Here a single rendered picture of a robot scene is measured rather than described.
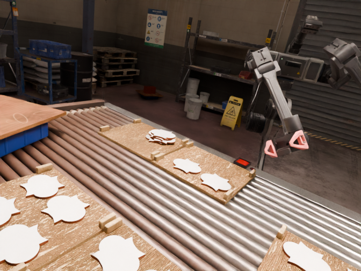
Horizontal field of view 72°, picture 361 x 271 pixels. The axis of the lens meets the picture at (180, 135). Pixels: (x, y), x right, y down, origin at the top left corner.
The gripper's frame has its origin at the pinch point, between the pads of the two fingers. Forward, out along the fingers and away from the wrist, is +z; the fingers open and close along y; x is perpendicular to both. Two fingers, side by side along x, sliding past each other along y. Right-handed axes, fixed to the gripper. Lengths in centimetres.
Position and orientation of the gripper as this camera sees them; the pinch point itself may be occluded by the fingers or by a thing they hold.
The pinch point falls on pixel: (278, 147)
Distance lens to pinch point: 93.2
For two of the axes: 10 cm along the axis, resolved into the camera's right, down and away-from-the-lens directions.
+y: 6.1, -3.0, -7.4
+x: 3.1, 9.4, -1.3
